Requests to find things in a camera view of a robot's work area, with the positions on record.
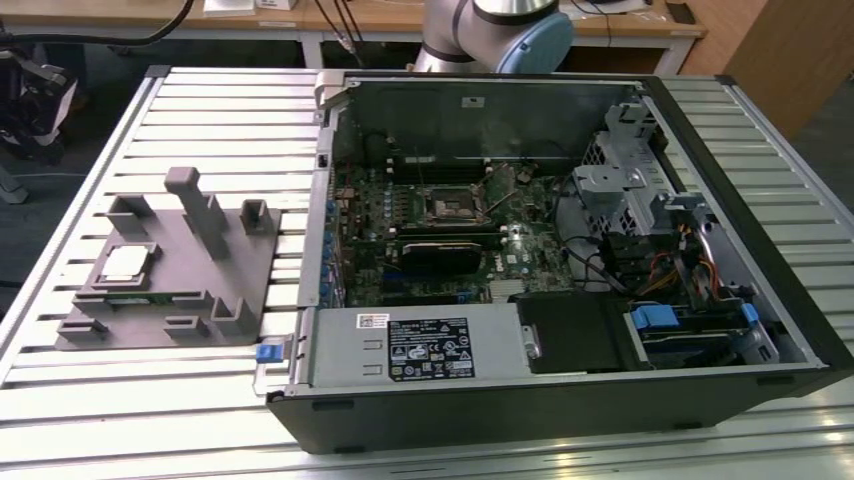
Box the CPU socket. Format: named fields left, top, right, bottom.
left=414, top=184, right=487, bottom=225

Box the silver power supply unit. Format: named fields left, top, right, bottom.
left=307, top=304, right=537, bottom=389

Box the wooden desk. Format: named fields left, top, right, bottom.
left=0, top=0, right=710, bottom=76

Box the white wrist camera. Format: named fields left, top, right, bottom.
left=26, top=60, right=87, bottom=147

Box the silver CPU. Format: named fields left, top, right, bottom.
left=99, top=245, right=156, bottom=281

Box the green RAM stick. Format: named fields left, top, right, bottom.
left=106, top=291, right=202, bottom=306

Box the large white box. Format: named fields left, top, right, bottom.
left=202, top=0, right=259, bottom=19

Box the silver metal drive cage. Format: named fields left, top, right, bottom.
left=570, top=102, right=671, bottom=236

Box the silver chipset heat sink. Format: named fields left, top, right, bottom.
left=489, top=278, right=527, bottom=302

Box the grey metal bracket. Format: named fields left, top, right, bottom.
left=657, top=192, right=721, bottom=236

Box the black looped wire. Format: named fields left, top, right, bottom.
left=562, top=234, right=633, bottom=296

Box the green motherboard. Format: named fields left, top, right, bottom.
left=330, top=160, right=577, bottom=309

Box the grey furniture foot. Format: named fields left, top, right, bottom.
left=0, top=162, right=30, bottom=205

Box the grey case release latch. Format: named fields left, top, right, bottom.
left=311, top=69, right=354, bottom=110

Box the black plastic drive cover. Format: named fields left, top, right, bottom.
left=510, top=291, right=654, bottom=376

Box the black cable with silver plug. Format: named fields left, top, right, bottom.
left=318, top=0, right=367, bottom=67

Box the hard disk in blue carrier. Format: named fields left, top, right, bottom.
left=625, top=303, right=746, bottom=369

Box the black PC case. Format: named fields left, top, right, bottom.
left=264, top=69, right=854, bottom=456

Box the grey parts rack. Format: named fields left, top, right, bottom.
left=52, top=166, right=286, bottom=351

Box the black graphics card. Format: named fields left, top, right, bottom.
left=396, top=240, right=483, bottom=276

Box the wooden cabinet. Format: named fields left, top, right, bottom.
left=679, top=0, right=854, bottom=144

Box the coloured wire bundle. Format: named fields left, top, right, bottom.
left=639, top=224, right=727, bottom=304

